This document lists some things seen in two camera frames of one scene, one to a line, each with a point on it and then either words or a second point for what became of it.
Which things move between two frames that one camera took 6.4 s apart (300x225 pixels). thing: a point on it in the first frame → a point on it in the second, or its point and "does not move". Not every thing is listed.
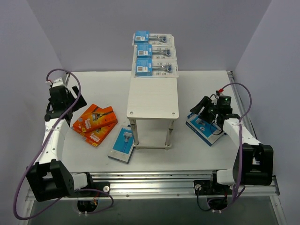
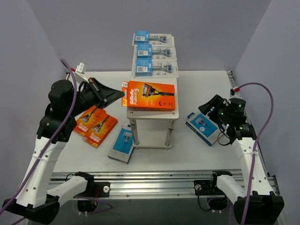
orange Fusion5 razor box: (95, 117) → (148, 95)
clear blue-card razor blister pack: (150, 68) does not move
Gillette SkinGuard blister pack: (154, 52) does not move
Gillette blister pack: (144, 38) does not move
